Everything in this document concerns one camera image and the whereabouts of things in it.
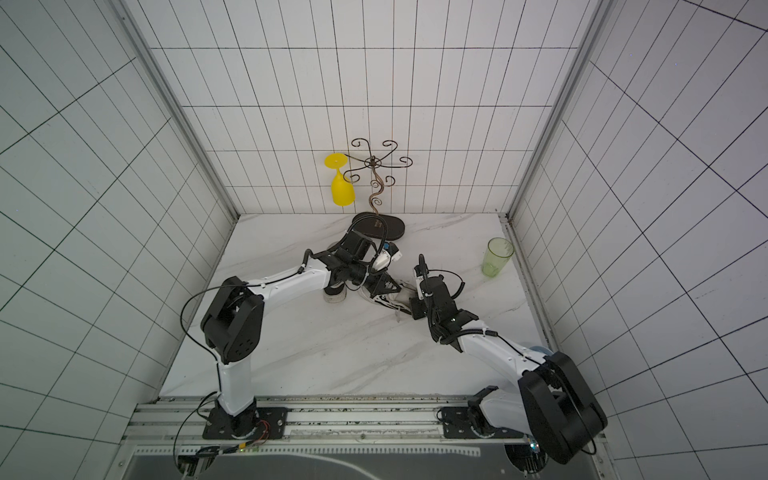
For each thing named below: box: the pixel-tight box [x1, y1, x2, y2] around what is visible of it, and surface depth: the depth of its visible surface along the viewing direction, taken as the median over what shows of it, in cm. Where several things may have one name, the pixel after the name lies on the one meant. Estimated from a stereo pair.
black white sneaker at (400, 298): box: [370, 283, 418, 315], surface depth 85 cm
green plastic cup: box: [482, 237, 515, 278], surface depth 97 cm
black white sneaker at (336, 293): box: [323, 279, 347, 304], surface depth 94 cm
